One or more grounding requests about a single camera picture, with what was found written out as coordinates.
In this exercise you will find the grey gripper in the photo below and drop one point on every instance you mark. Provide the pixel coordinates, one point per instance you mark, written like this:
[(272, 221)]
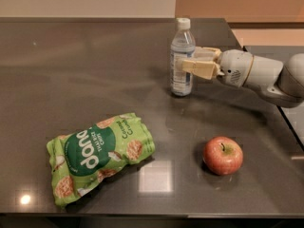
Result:
[(236, 66)]

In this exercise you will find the blue plastic water bottle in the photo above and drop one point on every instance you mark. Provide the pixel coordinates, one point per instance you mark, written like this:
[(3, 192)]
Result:
[(182, 47)]

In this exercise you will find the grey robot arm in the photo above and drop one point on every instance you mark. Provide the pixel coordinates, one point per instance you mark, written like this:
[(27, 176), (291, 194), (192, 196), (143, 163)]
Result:
[(276, 82)]

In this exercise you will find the red apple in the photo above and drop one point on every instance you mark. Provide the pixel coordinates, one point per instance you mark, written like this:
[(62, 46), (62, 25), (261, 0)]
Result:
[(222, 155)]

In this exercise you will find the green rice chips bag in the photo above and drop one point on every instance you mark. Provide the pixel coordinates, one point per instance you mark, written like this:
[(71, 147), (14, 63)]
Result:
[(82, 160)]

